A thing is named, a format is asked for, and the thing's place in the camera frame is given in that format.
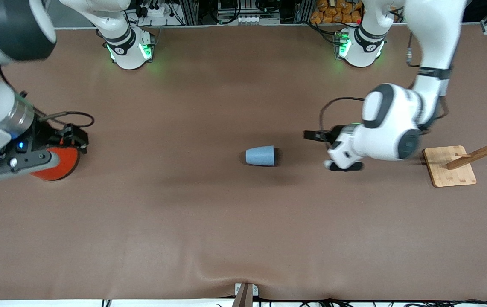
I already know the orange snack packets pile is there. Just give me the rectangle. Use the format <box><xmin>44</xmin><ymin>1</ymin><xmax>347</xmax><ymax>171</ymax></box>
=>
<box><xmin>310</xmin><ymin>0</ymin><xmax>363</xmax><ymax>24</ymax></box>

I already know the aluminium frame post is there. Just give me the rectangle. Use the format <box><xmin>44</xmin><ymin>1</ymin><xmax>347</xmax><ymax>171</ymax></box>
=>
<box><xmin>179</xmin><ymin>0</ymin><xmax>199</xmax><ymax>25</ymax></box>

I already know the wooden cup rack with base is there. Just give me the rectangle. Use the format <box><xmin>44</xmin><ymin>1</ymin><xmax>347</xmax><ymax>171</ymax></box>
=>
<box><xmin>423</xmin><ymin>117</ymin><xmax>487</xmax><ymax>188</ymax></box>

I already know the light blue plastic cup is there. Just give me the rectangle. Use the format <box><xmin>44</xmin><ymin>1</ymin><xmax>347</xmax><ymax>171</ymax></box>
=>
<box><xmin>245</xmin><ymin>146</ymin><xmax>275</xmax><ymax>167</ymax></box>

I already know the orange can with silver lid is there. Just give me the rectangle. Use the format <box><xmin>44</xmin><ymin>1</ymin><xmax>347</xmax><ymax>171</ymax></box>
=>
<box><xmin>29</xmin><ymin>146</ymin><xmax>80</xmax><ymax>182</ymax></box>

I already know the long white power strip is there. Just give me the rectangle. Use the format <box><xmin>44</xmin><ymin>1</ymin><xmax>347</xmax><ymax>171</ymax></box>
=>
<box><xmin>237</xmin><ymin>15</ymin><xmax>280</xmax><ymax>25</ymax></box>

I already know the white power strip with plugs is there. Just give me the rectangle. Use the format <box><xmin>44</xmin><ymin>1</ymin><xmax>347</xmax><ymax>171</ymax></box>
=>
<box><xmin>140</xmin><ymin>2</ymin><xmax>168</xmax><ymax>18</ymax></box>

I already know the metal clamp bracket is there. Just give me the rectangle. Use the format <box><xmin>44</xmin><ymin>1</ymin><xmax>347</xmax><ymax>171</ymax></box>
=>
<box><xmin>235</xmin><ymin>283</ymin><xmax>259</xmax><ymax>297</ymax></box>

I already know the brown camera post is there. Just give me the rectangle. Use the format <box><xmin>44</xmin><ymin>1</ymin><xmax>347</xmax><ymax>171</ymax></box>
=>
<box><xmin>232</xmin><ymin>284</ymin><xmax>254</xmax><ymax>307</ymax></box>

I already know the brown table mat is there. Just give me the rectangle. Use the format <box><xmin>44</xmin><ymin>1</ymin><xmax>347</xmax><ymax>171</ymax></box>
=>
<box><xmin>0</xmin><ymin>23</ymin><xmax>487</xmax><ymax>301</ymax></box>

